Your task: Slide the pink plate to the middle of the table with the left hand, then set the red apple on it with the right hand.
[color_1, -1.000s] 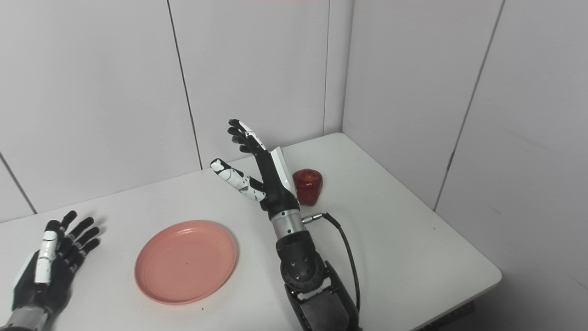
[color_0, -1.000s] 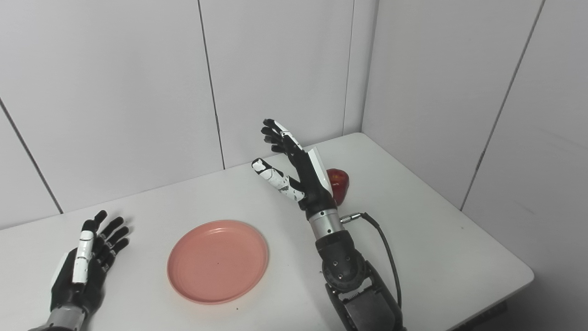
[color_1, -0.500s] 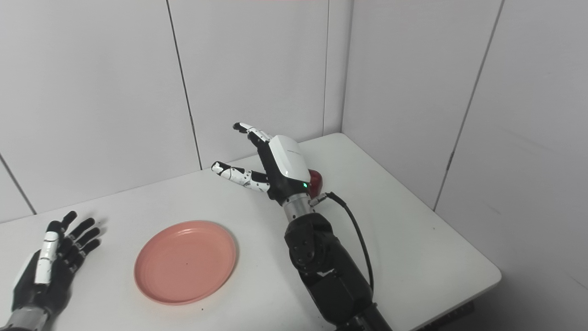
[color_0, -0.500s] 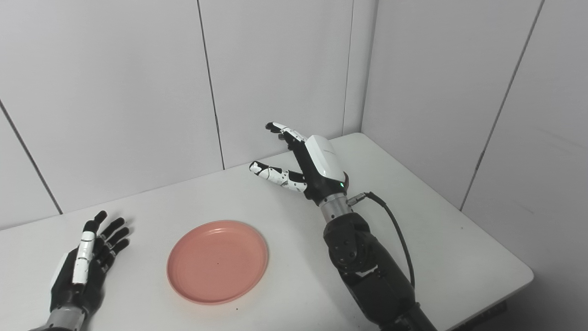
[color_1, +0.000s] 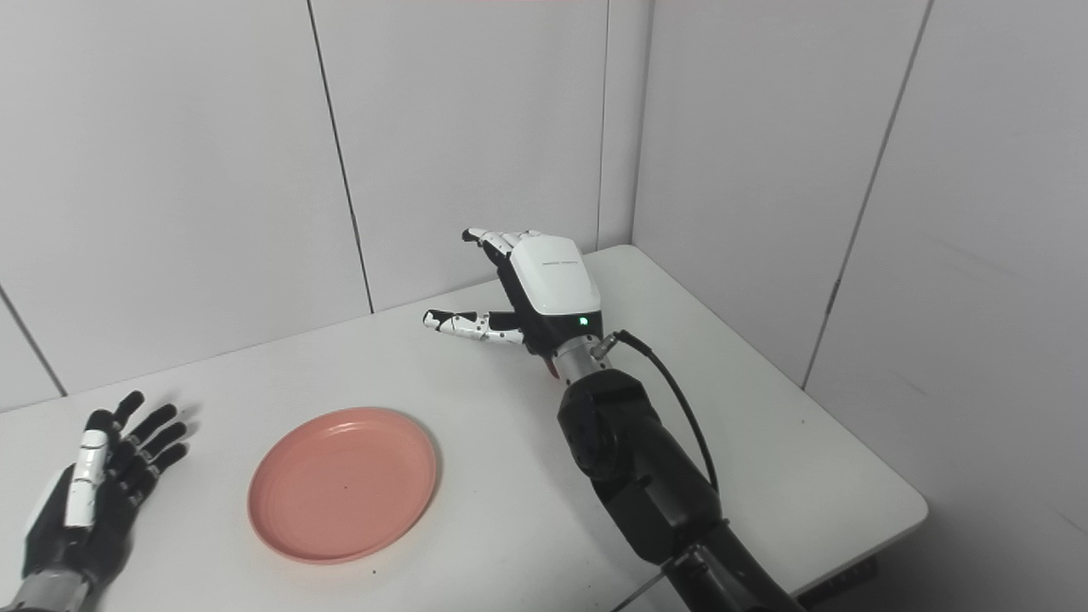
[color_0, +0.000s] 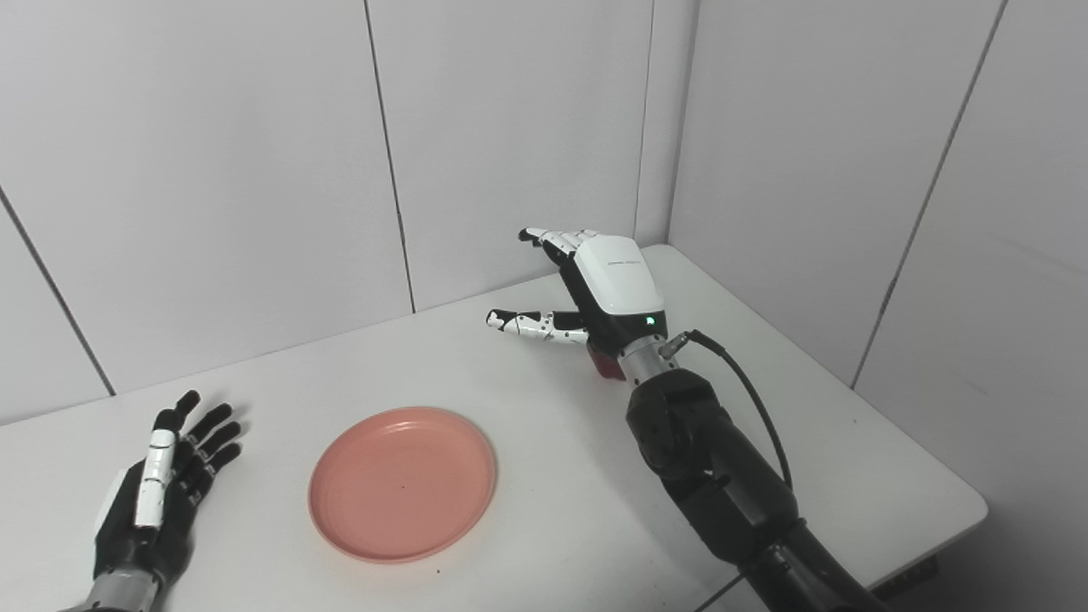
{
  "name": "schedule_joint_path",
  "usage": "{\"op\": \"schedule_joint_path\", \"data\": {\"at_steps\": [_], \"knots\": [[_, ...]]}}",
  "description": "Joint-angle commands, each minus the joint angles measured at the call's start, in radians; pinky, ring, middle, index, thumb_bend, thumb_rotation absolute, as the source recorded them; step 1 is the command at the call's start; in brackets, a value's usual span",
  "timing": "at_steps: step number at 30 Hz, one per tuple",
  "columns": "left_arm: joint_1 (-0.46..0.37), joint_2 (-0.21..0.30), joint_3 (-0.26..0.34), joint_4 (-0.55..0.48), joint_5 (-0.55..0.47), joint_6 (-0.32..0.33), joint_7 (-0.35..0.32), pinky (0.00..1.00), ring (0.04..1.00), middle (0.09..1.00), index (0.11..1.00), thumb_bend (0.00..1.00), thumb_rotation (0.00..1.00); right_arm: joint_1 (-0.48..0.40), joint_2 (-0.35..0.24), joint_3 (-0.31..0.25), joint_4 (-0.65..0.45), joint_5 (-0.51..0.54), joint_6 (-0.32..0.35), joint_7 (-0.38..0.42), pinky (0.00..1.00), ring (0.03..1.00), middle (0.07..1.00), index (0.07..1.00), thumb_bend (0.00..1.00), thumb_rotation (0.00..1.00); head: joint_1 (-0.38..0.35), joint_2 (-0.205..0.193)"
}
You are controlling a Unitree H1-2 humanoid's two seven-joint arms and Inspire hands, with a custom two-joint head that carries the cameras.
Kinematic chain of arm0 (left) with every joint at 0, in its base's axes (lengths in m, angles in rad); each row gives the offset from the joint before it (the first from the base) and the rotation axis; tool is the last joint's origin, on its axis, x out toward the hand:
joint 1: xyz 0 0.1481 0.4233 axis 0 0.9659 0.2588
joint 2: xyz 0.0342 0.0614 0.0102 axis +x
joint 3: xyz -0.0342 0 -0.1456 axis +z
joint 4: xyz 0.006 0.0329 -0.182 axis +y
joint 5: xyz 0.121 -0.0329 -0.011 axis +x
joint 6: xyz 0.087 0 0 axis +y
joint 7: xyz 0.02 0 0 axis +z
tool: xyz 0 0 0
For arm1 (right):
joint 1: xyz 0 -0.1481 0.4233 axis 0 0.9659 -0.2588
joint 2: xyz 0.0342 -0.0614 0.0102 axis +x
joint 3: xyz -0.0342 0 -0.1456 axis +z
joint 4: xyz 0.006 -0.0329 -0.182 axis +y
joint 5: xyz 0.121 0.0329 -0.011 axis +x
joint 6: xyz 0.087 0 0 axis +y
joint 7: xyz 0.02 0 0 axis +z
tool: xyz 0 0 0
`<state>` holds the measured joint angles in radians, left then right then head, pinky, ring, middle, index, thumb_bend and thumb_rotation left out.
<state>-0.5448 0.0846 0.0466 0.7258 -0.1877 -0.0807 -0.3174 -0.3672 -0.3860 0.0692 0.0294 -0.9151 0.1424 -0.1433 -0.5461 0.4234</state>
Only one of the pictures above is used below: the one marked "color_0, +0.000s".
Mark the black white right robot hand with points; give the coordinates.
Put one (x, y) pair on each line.
(616, 289)

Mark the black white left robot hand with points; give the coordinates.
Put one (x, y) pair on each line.
(153, 501)

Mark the red apple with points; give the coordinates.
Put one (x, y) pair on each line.
(605, 365)

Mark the pink round plate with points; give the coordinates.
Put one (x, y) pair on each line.
(402, 484)

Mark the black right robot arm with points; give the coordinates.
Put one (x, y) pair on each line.
(714, 476)

